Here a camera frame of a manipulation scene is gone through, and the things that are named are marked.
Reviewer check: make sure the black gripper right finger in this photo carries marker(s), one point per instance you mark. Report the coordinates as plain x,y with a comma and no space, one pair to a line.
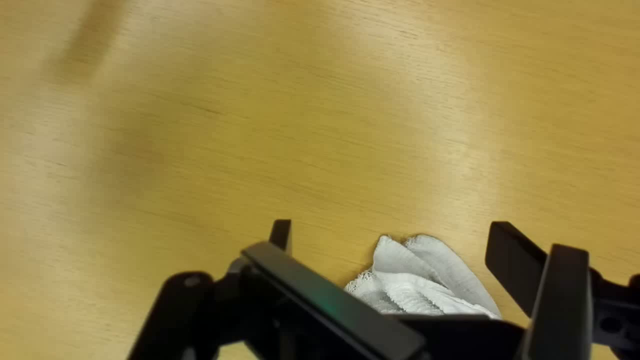
567,300

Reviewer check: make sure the white kitchen towel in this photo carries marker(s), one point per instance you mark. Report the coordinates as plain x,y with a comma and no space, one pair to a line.
421,280

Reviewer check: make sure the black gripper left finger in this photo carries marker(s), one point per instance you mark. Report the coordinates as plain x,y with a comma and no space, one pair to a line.
313,300

